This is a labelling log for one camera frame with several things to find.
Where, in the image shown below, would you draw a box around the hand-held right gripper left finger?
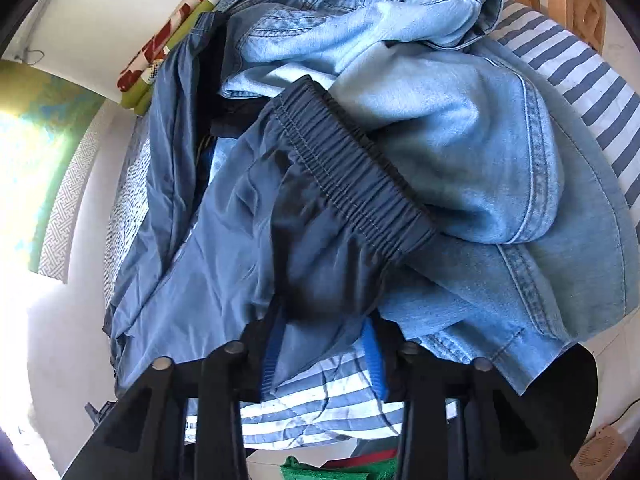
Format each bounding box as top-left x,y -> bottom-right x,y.
60,305 -> 288,480

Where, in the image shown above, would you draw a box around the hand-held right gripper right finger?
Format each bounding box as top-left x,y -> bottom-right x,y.
360,317 -> 583,480

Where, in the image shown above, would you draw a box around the navy elastic waist pants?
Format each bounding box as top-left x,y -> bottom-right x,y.
102,10 -> 438,403

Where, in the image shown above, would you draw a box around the red cloth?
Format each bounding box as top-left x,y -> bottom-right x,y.
320,449 -> 401,472

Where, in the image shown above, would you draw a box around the green cloth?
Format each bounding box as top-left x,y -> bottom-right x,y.
279,455 -> 401,480

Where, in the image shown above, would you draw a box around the person's dark clothing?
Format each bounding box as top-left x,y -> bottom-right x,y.
545,342 -> 600,466

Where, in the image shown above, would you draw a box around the beige perforated device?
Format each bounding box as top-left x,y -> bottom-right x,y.
570,422 -> 629,480

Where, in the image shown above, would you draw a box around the light blue denim garment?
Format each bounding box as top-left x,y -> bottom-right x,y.
220,0 -> 640,396

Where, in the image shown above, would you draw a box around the green floral folded blanket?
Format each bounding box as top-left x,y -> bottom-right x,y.
121,0 -> 223,116

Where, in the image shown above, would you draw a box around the red floral folded blanket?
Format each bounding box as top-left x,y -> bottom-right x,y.
116,0 -> 207,93

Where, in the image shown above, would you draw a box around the blue white striped quilt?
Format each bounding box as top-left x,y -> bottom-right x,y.
102,0 -> 640,448

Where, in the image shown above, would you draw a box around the wooden slatted headboard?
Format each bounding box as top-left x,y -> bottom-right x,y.
475,0 -> 608,56

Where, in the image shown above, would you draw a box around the thin black cable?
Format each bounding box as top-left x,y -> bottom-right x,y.
607,395 -> 640,426

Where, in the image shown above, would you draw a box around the landscape painting wall poster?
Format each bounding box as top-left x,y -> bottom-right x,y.
0,60 -> 107,281

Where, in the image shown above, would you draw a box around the black wall hook wire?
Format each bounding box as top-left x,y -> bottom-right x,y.
14,46 -> 45,67

